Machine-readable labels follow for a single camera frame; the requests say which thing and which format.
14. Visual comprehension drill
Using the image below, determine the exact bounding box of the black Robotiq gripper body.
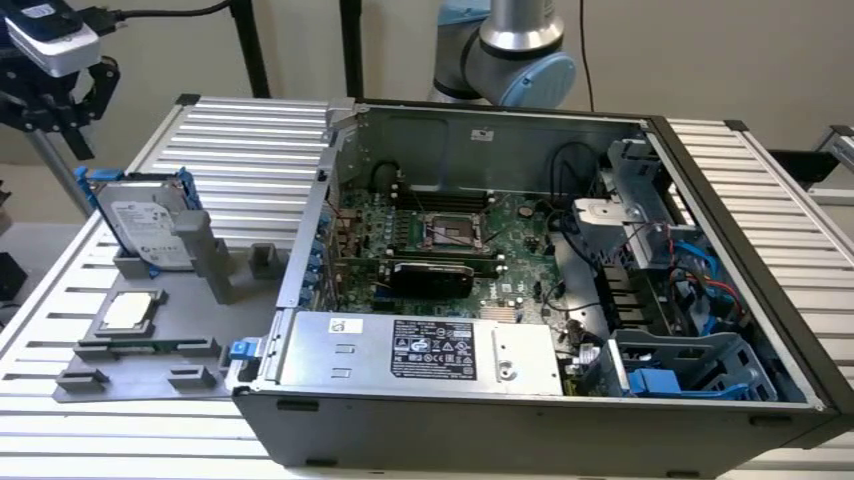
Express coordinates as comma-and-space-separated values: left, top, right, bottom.
0, 47, 88, 129

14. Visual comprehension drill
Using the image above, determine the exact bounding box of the hard disk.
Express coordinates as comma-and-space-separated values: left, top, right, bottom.
75, 166, 199, 279

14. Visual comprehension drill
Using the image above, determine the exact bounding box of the grey disk bay cage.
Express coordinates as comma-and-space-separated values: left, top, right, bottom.
602, 327, 783, 402

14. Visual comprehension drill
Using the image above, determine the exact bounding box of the grey metal pole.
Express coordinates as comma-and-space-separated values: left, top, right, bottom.
24, 128, 96, 217

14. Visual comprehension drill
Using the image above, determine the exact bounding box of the black stand pole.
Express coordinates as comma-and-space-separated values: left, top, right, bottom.
339, 0, 366, 99
226, 0, 272, 99

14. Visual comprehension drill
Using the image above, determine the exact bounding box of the black box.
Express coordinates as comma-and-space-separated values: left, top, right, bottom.
0, 252, 29, 302

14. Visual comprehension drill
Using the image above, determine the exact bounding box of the silver CPU chip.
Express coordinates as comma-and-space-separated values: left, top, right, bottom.
99, 292, 159, 329

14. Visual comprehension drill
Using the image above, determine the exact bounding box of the grey parts rack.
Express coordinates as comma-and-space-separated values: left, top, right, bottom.
52, 209, 295, 404

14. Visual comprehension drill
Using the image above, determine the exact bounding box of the green RAM stick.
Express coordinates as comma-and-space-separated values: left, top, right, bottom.
79, 338, 209, 352

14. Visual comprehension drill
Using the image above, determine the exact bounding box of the black RAM slot bank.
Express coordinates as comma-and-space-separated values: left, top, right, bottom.
398, 191, 494, 212
382, 246, 500, 262

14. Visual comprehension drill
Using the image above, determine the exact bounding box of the blue case latch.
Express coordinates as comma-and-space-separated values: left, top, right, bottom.
226, 338, 260, 363

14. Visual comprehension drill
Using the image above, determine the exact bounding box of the CPU socket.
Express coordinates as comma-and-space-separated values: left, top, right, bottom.
411, 211, 500, 252

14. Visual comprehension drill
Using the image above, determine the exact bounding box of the black graphics card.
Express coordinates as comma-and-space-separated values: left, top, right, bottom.
376, 257, 503, 301

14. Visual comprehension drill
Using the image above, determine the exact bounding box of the silver power supply unit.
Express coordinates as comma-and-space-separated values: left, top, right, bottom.
275, 310, 567, 398

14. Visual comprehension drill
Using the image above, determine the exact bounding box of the green motherboard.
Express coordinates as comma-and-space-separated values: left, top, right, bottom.
324, 188, 592, 327

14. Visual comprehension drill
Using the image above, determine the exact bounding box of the small finned heatsink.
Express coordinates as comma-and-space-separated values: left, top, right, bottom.
478, 305, 522, 325

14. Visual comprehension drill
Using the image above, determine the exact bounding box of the silver metal drive cage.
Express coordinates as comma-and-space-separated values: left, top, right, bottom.
571, 138, 703, 272

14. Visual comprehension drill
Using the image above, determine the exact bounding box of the black plastic air shroud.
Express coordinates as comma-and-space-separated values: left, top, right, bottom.
595, 263, 670, 332

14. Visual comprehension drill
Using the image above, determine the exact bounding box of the black open PC case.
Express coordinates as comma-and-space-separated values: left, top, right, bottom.
230, 97, 846, 469

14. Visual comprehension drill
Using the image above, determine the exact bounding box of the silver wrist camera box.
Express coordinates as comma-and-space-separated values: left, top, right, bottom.
3, 0, 103, 79

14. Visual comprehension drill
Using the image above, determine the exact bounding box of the thick black camera cable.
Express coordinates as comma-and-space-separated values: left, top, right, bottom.
84, 0, 234, 37

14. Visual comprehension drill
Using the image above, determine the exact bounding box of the black looped wire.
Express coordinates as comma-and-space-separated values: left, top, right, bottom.
548, 141, 603, 202

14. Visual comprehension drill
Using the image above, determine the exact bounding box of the thin black hanging cable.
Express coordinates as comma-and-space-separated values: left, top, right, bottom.
576, 0, 600, 112

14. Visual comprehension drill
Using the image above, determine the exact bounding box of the thin black motherboard wire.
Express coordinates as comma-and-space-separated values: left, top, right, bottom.
538, 282, 590, 322

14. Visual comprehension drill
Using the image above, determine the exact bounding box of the thin red black wire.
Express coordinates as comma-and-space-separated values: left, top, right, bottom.
630, 221, 677, 255

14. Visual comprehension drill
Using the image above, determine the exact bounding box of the blue data wire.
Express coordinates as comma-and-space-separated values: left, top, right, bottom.
671, 238, 754, 324

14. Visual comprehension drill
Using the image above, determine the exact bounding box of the blue disk caddy handle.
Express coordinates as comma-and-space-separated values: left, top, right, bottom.
628, 368, 683, 397

